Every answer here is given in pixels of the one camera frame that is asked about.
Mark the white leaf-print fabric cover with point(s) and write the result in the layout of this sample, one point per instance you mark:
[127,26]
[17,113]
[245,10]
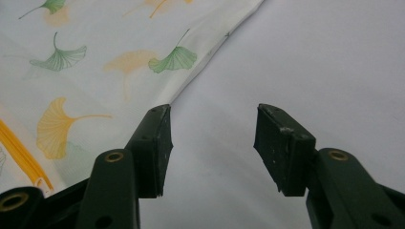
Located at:
[95,79]

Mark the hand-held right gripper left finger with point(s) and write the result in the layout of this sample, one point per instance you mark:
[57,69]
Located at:
[149,152]

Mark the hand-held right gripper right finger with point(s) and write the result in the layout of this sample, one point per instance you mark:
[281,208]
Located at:
[286,152]

